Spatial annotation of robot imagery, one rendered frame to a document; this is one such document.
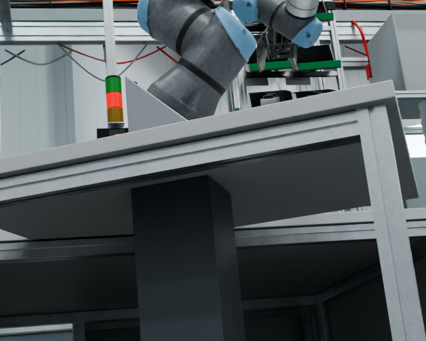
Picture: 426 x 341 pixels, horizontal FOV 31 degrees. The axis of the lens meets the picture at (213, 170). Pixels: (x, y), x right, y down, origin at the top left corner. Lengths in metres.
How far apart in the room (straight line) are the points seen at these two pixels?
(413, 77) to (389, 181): 2.18
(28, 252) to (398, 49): 1.99
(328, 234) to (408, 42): 1.54
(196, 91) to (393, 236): 0.57
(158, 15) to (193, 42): 0.10
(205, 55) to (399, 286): 0.65
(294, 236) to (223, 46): 0.63
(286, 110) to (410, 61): 2.18
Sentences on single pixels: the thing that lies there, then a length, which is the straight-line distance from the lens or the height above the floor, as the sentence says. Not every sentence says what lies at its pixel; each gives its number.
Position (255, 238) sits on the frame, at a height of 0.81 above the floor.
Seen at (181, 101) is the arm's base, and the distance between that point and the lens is 1.56.
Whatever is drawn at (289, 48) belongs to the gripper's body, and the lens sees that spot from 2.10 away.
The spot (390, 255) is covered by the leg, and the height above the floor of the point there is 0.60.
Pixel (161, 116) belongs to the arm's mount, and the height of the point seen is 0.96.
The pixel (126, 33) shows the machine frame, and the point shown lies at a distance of 3.56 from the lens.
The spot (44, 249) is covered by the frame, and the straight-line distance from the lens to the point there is 1.93.
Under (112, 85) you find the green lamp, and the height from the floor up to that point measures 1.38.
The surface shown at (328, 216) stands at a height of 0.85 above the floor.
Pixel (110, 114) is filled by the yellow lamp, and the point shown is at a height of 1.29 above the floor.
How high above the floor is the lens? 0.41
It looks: 17 degrees up
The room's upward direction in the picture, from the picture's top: 6 degrees counter-clockwise
